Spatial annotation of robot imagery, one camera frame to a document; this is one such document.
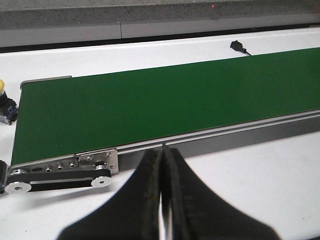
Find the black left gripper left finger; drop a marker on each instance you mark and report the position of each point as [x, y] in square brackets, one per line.
[131, 214]

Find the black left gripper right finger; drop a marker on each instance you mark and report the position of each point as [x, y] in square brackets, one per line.
[192, 211]

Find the green conveyor belt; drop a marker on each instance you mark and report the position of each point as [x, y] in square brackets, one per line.
[300, 65]

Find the black drive belt with pulleys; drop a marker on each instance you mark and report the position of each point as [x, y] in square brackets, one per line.
[45, 181]

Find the yellow mushroom push button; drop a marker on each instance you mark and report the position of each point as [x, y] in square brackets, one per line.
[8, 107]

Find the small black sensor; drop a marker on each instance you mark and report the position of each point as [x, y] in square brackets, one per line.
[238, 47]

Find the grey speckled stone counter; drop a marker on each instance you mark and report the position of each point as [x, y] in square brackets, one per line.
[41, 22]

